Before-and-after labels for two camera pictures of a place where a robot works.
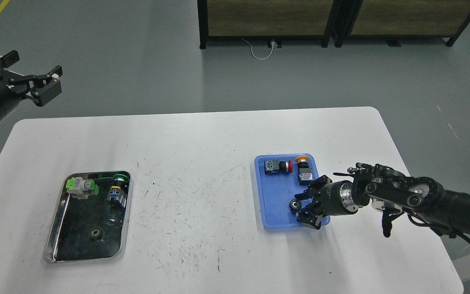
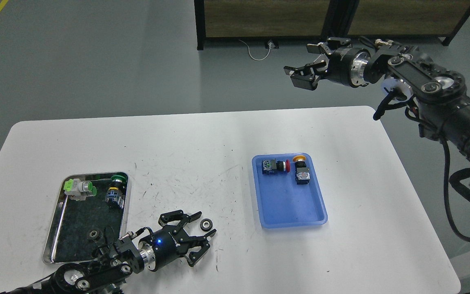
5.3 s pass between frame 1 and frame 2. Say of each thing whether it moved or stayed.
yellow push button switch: stayed
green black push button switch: stayed
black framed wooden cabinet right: stayed
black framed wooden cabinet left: stayed
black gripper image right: moved
